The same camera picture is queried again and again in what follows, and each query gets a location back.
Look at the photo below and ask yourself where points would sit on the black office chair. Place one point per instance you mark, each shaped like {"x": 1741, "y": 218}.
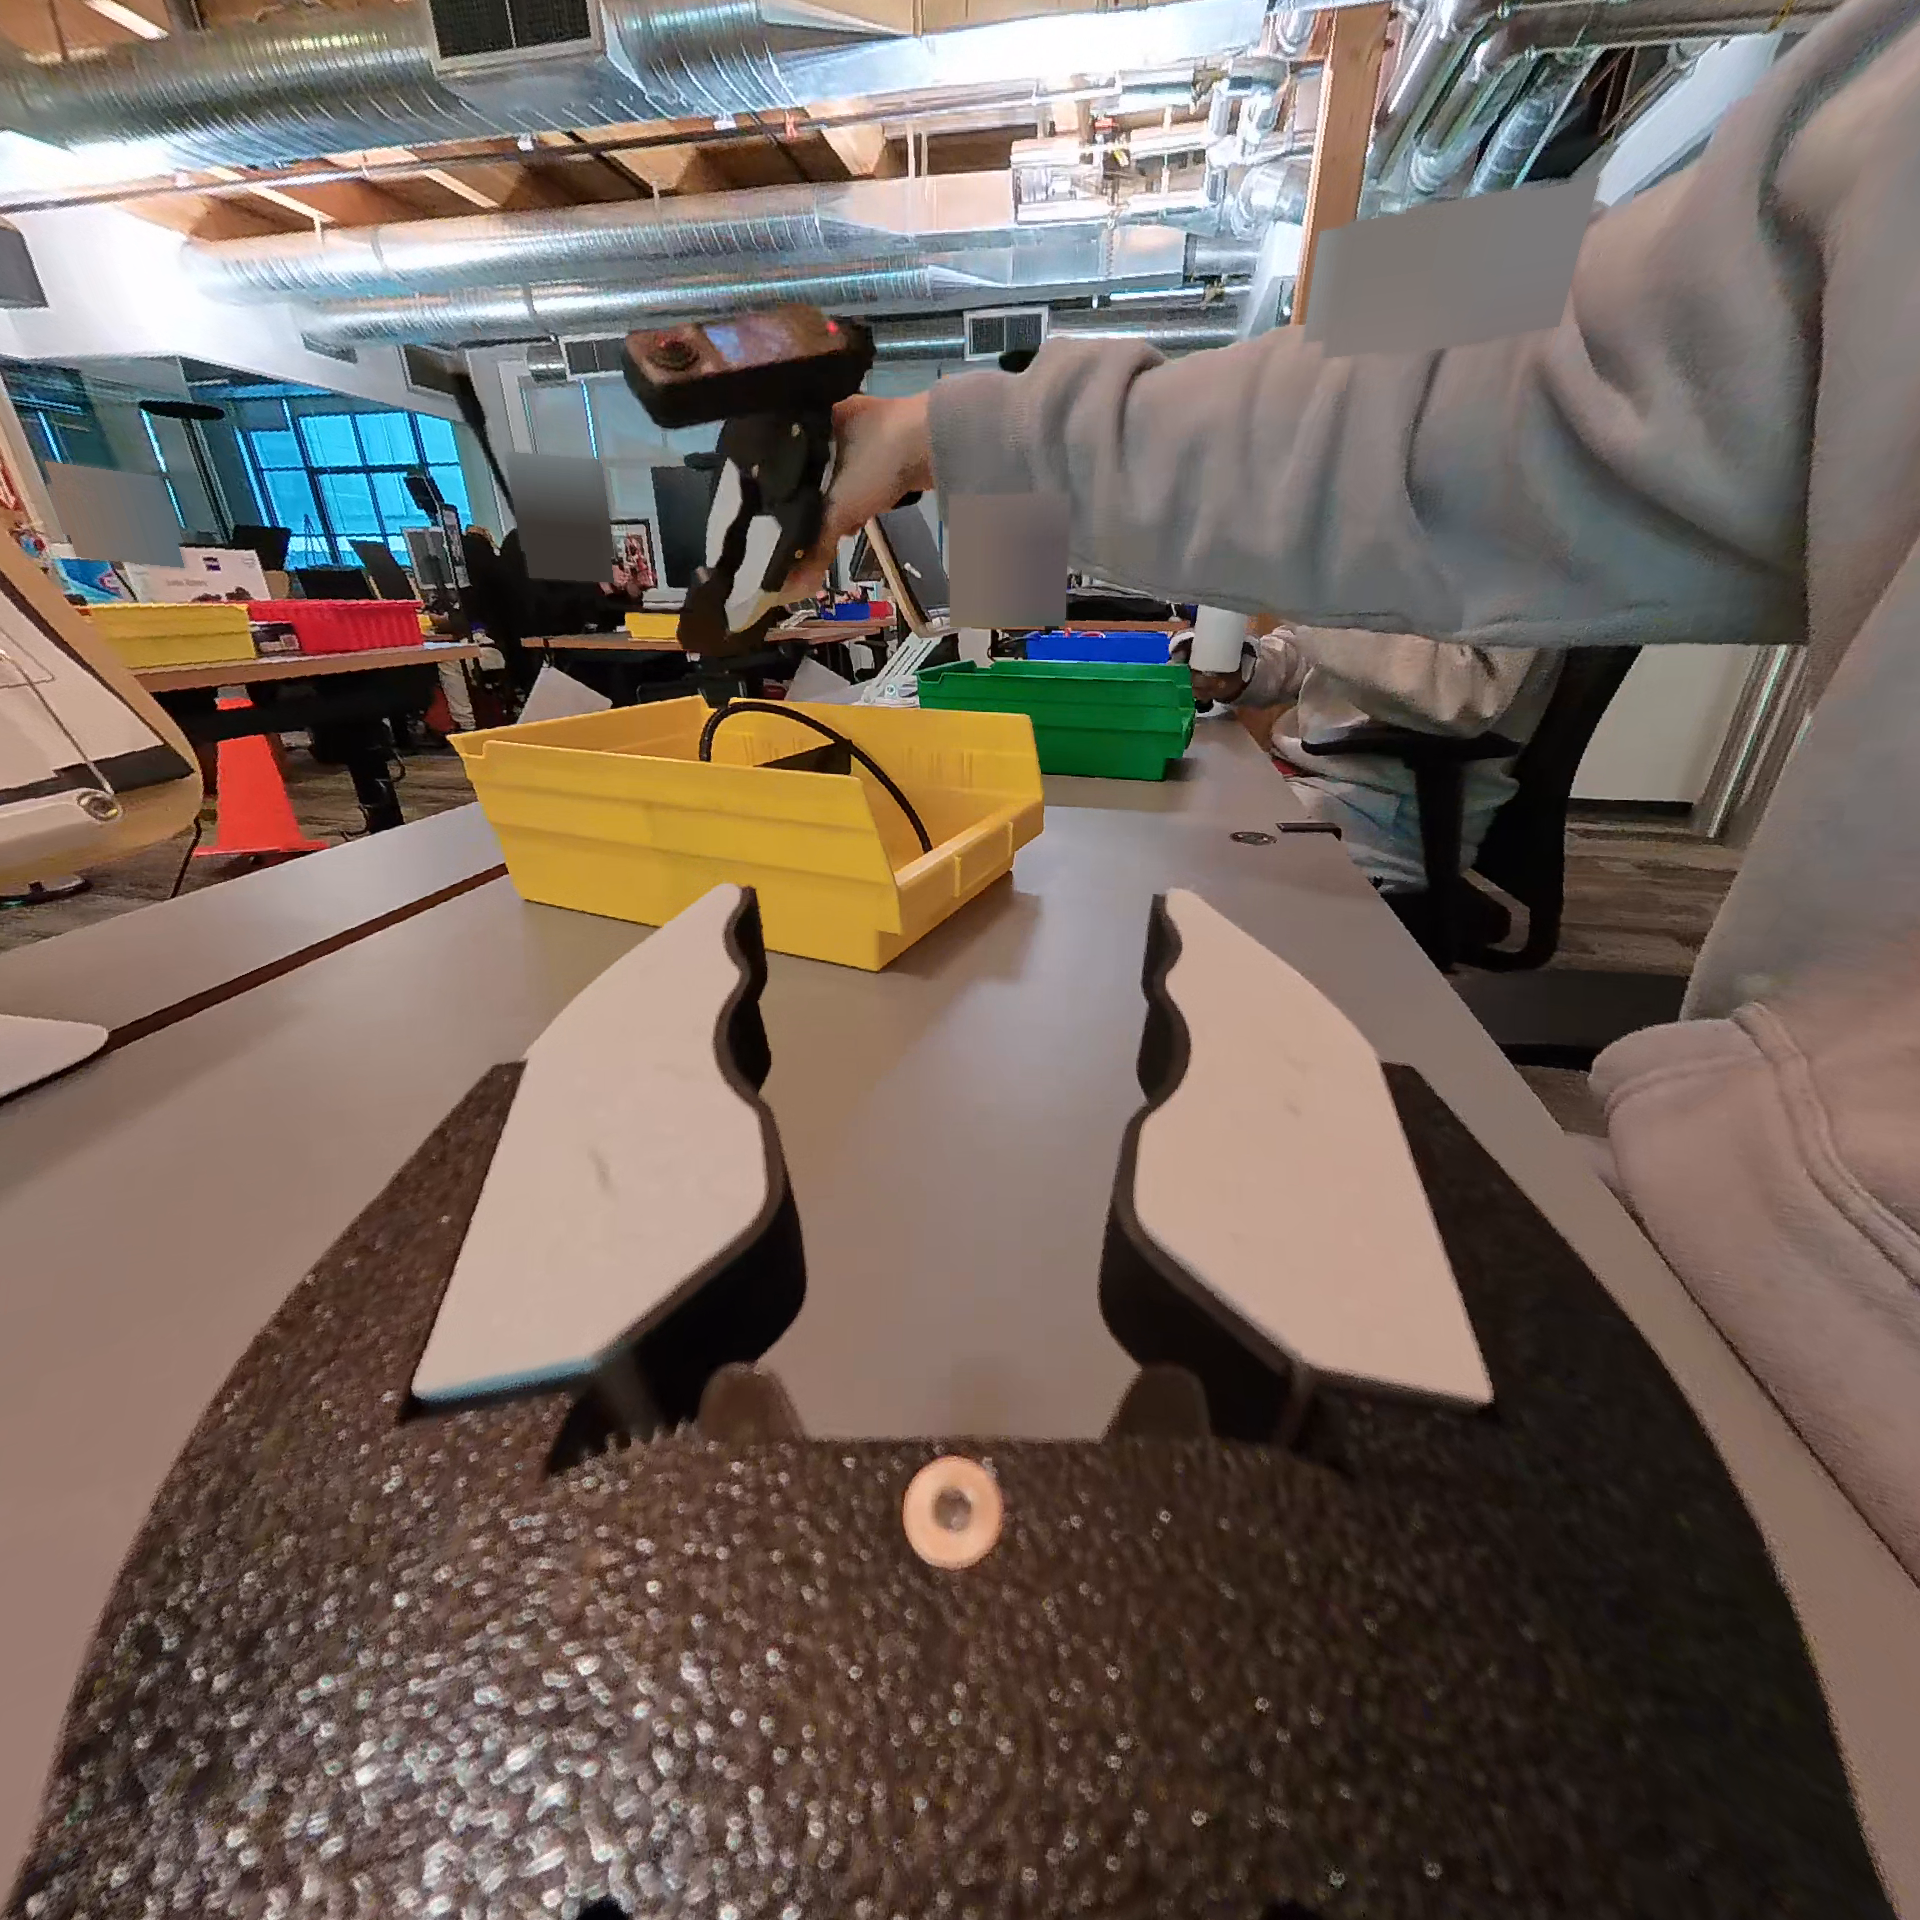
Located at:
{"x": 1560, "y": 781}

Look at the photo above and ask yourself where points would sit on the silver ventilation duct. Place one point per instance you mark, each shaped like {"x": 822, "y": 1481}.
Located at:
{"x": 224, "y": 76}
{"x": 600, "y": 247}

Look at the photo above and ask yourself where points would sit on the red plastic bin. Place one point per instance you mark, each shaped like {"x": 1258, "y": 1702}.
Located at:
{"x": 339, "y": 626}

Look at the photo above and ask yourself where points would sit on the person's grey hoodie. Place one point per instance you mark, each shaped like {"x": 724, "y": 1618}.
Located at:
{"x": 1830, "y": 1049}

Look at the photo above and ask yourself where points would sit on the orange traffic cone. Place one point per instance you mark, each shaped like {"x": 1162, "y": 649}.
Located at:
{"x": 255, "y": 797}

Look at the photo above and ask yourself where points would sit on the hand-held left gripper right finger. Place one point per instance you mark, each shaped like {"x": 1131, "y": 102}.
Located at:
{"x": 1290, "y": 1200}

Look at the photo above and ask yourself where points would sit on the person's right forearm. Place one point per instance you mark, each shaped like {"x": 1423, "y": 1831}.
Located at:
{"x": 1351, "y": 480}

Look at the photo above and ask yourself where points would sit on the yellow plastic bin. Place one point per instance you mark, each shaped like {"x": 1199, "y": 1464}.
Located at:
{"x": 675, "y": 854}
{"x": 173, "y": 637}
{"x": 653, "y": 626}

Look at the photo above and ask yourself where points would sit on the wooden work table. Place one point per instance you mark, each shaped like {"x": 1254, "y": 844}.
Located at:
{"x": 300, "y": 660}

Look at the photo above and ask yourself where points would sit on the blue plastic bin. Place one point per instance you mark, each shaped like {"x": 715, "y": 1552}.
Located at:
{"x": 1094, "y": 648}

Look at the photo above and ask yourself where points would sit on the person's right hand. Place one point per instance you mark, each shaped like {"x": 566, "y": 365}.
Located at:
{"x": 884, "y": 449}

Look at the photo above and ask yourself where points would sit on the blue lit window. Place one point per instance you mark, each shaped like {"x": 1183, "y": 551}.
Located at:
{"x": 359, "y": 465}

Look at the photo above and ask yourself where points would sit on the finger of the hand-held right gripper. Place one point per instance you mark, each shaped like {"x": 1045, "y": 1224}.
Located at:
{"x": 727, "y": 526}
{"x": 772, "y": 562}

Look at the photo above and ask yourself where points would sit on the wooden display board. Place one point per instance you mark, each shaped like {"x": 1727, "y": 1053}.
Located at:
{"x": 152, "y": 827}

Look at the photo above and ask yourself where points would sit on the green plastic bin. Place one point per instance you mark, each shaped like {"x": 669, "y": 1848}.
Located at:
{"x": 1050, "y": 721}

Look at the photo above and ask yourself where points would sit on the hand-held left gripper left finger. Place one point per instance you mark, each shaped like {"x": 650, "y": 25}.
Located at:
{"x": 600, "y": 1200}

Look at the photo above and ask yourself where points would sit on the dark tilted display board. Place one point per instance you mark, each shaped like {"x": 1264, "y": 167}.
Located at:
{"x": 907, "y": 576}

